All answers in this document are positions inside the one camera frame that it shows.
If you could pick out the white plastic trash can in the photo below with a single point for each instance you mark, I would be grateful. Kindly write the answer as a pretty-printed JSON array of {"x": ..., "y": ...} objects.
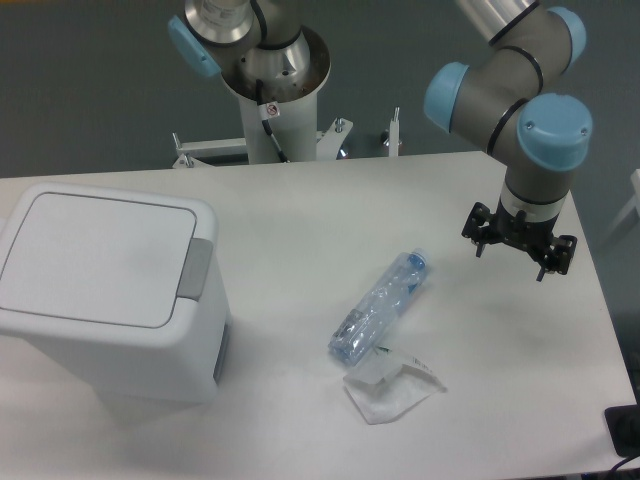
[{"x": 178, "y": 361}]

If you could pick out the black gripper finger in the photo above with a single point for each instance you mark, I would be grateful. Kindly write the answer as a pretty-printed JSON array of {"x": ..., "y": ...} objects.
[
  {"x": 479, "y": 228},
  {"x": 558, "y": 257}
]

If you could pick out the white furniture part at right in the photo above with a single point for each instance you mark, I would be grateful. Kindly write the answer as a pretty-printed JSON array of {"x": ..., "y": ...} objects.
[{"x": 628, "y": 216}]

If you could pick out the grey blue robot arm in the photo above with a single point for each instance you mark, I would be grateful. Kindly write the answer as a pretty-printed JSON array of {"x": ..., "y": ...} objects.
[{"x": 502, "y": 107}]

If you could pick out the white trash can lid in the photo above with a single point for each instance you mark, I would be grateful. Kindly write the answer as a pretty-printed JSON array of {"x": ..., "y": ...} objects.
[{"x": 94, "y": 259}]

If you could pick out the black device at table edge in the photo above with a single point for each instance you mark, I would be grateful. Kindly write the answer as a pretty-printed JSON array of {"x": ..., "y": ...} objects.
[{"x": 623, "y": 426}]

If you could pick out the clear plastic wrapper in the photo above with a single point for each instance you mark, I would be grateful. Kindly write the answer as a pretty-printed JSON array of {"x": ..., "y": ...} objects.
[{"x": 388, "y": 383}]

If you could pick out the crushed clear plastic bottle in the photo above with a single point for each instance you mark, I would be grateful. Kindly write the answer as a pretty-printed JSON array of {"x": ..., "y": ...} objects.
[{"x": 367, "y": 323}]

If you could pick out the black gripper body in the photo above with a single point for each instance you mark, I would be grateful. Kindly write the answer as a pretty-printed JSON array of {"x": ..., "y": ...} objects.
[{"x": 534, "y": 238}]

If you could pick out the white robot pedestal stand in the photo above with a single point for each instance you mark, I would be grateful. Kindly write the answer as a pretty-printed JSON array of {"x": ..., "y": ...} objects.
[{"x": 277, "y": 94}]

